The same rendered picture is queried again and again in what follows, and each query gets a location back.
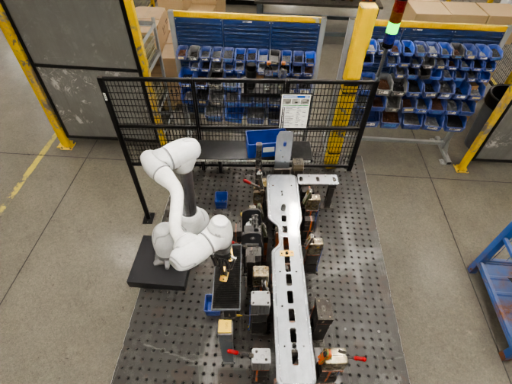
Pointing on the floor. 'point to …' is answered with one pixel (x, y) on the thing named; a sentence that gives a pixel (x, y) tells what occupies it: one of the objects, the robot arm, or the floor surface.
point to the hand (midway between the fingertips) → (224, 270)
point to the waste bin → (494, 94)
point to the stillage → (498, 283)
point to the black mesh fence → (231, 117)
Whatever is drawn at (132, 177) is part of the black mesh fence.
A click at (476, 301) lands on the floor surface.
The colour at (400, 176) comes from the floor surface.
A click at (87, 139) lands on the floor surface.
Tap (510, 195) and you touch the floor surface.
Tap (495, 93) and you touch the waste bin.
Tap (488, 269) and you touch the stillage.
